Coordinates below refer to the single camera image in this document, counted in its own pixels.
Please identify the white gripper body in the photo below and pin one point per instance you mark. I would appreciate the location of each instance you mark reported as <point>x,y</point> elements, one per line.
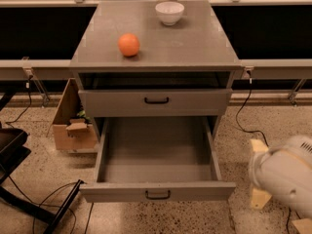
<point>282,175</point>

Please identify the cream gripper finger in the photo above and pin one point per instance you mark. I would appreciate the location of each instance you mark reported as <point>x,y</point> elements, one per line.
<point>258,146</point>
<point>259,198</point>

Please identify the grey drawer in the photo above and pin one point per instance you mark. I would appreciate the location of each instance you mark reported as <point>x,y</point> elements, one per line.
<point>139,103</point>
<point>156,159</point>

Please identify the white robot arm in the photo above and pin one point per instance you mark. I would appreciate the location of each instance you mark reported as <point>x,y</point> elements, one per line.
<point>282,172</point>

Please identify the grey drawer cabinet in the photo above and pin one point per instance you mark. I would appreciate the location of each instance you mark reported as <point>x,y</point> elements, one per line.
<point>192,54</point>

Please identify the grey top drawer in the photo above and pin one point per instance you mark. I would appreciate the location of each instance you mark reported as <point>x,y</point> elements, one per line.
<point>139,103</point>

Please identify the wooden board corner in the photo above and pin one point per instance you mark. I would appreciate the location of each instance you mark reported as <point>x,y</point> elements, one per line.
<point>303,226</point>

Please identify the white bowl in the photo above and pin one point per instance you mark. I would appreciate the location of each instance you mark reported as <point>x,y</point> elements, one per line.
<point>169,13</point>

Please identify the orange fruit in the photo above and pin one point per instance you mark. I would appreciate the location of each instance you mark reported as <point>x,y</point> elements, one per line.
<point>128,45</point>

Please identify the brown cardboard box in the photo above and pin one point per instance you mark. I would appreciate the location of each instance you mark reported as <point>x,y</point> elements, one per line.
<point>71,128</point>

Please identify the black chair base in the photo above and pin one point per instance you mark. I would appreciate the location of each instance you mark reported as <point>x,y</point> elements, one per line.
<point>47,175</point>

